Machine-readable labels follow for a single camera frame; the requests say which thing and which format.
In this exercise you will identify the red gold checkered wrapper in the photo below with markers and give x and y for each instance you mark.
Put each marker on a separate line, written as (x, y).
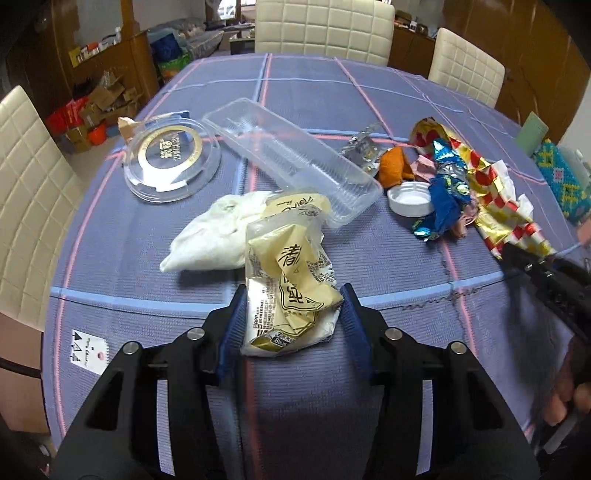
(482, 171)

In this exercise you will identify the brown and blue carton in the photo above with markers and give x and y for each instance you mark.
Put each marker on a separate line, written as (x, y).
(127, 125)

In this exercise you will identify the red bag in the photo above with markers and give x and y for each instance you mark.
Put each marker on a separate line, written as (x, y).
(64, 117)

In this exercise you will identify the wooden divider cabinet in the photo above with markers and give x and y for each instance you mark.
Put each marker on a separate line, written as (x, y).
(115, 60)

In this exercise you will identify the orange bucket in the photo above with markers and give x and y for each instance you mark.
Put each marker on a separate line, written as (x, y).
(98, 136)

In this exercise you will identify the clear plastic tray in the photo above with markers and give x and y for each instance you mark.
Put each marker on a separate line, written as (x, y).
(286, 147)

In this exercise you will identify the silver foil wrapper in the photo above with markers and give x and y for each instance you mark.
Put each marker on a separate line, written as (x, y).
(364, 147)

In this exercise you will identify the dark wooden sideboard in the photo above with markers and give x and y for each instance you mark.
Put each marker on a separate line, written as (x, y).
(413, 53)

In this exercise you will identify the low coffee table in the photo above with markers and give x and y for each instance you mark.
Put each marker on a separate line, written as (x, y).
(242, 41)

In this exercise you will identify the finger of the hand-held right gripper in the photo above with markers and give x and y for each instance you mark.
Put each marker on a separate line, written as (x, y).
(517, 258)

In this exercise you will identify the pale green container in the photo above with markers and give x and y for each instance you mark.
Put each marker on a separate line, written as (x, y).
(531, 134)

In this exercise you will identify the pile of cardboard boxes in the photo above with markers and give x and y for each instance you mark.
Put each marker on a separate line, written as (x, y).
(108, 101)

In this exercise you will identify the grey sofa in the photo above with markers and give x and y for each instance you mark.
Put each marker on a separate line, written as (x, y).
(207, 39)

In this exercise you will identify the green printed bag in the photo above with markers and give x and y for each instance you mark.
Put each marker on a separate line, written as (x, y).
(175, 69)

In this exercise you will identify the orange wrapper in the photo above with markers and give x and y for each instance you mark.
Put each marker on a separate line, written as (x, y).
(392, 166)

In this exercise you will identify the white bottle cap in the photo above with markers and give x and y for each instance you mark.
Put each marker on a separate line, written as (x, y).
(408, 198)

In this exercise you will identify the purple plaid tablecloth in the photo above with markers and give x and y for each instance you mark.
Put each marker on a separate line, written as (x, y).
(323, 92)

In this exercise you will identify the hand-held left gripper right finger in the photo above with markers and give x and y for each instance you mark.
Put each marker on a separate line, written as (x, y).
(355, 323)

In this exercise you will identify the white tissue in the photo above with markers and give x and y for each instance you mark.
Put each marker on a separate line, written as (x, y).
(207, 235)

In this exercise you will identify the person's right hand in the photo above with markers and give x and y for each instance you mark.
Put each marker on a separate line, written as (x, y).
(561, 401)

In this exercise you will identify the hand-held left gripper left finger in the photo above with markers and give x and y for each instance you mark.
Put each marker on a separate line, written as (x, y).
(235, 323)

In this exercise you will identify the cream quilted chair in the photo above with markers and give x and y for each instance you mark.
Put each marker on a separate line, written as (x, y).
(466, 64)
(32, 198)
(323, 27)

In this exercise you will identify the cream printed wrapper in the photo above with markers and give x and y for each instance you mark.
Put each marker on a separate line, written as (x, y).
(295, 205)

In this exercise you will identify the blue bag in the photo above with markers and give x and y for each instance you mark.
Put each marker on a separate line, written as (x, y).
(165, 46)

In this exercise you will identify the pink wrapper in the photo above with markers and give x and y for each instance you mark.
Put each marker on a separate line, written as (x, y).
(424, 168)

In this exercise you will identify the colourful beaded box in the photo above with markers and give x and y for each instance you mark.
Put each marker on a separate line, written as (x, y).
(561, 180)

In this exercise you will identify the white paper scrap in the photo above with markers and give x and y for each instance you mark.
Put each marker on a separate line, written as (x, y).
(508, 184)

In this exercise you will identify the blue foil wrapper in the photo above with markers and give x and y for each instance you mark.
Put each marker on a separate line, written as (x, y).
(445, 198)

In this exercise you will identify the yellow printed snack packet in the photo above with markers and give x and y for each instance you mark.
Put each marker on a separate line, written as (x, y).
(286, 277)

